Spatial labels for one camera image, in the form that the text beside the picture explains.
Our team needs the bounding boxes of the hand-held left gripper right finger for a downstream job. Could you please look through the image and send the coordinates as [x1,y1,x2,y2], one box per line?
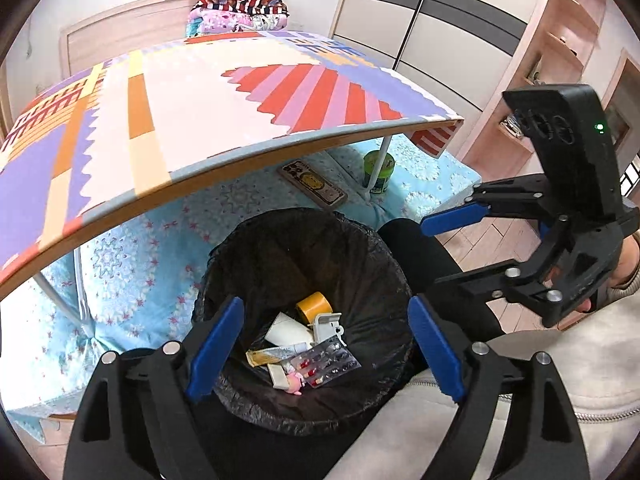
[407,294,591,480]

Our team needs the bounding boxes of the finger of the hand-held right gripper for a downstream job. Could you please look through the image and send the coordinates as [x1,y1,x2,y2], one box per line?
[435,255,566,311]
[420,174,561,238]

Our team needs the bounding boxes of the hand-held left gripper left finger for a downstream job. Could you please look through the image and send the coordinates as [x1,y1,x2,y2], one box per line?
[62,295,246,480]

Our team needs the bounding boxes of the white toothpaste tube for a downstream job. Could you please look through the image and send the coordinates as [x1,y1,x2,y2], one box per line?
[277,341,313,360]

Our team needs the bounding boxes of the yellow tape roll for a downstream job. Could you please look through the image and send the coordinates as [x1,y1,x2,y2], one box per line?
[295,291,333,325]

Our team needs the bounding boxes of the pill blister pack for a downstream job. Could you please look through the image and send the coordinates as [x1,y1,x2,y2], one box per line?
[280,337,362,388]

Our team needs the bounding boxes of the trash bin with black bag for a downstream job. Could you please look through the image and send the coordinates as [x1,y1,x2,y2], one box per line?
[192,207,416,436]

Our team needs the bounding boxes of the white plastic tray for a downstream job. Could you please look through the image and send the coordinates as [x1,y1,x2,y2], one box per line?
[311,311,347,346]

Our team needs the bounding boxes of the person's right hand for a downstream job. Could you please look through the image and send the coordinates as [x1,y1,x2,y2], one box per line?
[610,230,640,286]

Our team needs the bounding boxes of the green jar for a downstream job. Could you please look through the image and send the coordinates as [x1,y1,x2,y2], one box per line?
[362,150,396,195]

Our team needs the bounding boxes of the bed with blue sheet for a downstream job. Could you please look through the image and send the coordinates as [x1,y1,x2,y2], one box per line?
[0,135,483,441]

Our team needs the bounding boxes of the brown cartoon print case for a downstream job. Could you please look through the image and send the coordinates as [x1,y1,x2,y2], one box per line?
[277,159,348,211]

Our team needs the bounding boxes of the wooden shelf unit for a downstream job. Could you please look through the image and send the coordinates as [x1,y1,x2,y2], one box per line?
[452,0,640,181]

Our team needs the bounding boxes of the white and grey wardrobe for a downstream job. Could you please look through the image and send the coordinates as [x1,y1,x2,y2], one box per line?
[327,0,556,113]

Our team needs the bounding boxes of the colourful patterned folding table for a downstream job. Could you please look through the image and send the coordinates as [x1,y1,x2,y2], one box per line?
[0,30,463,338]

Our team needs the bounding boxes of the wooden headboard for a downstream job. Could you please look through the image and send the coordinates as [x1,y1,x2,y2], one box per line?
[60,0,201,73]

